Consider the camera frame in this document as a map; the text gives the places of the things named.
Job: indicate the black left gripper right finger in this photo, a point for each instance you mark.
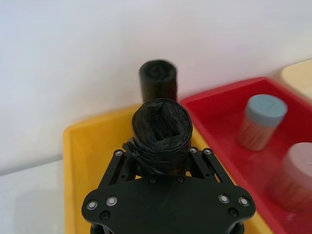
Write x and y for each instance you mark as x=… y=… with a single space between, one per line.
x=207 y=165

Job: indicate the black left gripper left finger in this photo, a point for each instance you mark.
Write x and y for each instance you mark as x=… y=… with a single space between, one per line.
x=116 y=168

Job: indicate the black plastic bag roll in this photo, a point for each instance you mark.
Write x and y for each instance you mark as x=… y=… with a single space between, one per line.
x=158 y=81
x=162 y=136

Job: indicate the yellow plastic bin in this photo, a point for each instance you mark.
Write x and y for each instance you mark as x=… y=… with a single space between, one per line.
x=85 y=156

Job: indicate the red plastic bin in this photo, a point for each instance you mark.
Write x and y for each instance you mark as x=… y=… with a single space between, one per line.
x=219 y=126

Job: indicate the clear jar with blue lid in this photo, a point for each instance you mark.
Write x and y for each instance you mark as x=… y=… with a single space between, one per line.
x=262 y=122

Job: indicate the clear jar with pink lid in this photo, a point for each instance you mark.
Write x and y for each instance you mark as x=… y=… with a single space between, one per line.
x=292 y=178

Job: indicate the cream plastic bin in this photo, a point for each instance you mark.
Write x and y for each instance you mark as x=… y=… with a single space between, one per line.
x=299 y=78

